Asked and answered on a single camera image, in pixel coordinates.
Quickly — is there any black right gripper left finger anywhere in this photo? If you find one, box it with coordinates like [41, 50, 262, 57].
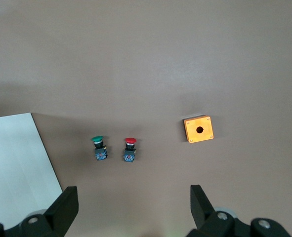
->
[2, 186, 79, 237]

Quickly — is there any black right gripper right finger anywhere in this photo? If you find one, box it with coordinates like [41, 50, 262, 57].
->
[187, 184, 292, 237]

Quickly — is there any red mushroom push button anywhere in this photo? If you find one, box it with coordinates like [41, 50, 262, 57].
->
[123, 137, 138, 162]

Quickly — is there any white drawer cabinet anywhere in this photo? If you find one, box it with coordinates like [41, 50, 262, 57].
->
[0, 113, 63, 224]

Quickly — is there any green mushroom push button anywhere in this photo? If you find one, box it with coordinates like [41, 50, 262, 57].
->
[90, 135, 109, 161]

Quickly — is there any orange button enclosure box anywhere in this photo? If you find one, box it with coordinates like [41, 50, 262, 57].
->
[182, 115, 215, 144]

